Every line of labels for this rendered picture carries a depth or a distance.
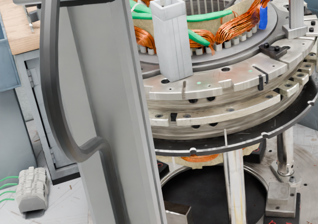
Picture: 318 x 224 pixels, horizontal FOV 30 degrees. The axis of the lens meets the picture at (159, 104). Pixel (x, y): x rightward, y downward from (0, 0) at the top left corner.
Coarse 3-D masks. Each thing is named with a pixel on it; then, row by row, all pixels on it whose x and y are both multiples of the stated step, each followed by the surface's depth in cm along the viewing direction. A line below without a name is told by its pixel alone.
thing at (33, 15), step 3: (36, 9) 90; (30, 12) 89; (33, 12) 89; (36, 12) 89; (30, 15) 89; (33, 15) 89; (36, 15) 89; (30, 18) 89; (33, 18) 89; (36, 18) 90; (33, 21) 89
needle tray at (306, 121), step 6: (306, 0) 94; (312, 0) 93; (312, 6) 93; (312, 12) 96; (312, 108) 105; (312, 114) 106; (300, 120) 109; (306, 120) 108; (312, 120) 107; (306, 126) 108; (312, 126) 107
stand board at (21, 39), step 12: (0, 0) 103; (12, 0) 103; (0, 12) 99; (12, 12) 98; (12, 24) 94; (24, 24) 93; (36, 24) 92; (12, 36) 90; (24, 36) 89; (36, 36) 89; (12, 48) 89; (24, 48) 90; (36, 48) 90
